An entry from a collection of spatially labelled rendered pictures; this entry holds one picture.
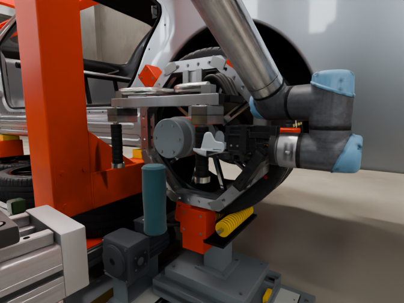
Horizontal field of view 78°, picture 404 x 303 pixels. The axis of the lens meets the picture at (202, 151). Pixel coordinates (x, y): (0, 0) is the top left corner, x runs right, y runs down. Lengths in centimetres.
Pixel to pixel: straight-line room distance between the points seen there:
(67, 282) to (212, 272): 88
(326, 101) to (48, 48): 92
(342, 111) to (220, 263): 88
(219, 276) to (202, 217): 34
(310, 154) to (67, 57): 92
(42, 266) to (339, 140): 50
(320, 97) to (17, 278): 53
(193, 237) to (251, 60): 71
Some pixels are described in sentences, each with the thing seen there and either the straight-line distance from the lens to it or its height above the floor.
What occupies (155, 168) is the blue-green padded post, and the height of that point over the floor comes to 74.
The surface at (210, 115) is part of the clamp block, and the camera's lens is 64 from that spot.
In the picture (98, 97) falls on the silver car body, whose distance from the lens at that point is 361.
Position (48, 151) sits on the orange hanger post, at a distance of 106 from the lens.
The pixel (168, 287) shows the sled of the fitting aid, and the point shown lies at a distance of 127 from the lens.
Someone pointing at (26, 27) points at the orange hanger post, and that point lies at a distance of 117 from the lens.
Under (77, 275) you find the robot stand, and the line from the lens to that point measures 42.
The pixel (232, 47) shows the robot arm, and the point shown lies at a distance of 51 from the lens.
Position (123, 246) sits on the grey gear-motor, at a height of 40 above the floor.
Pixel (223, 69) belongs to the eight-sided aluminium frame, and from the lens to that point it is 87.
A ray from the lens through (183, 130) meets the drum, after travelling 77.
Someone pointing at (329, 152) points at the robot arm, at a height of 86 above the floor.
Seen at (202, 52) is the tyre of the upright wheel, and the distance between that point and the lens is 102.
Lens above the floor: 92
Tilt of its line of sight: 8 degrees down
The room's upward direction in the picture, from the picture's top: straight up
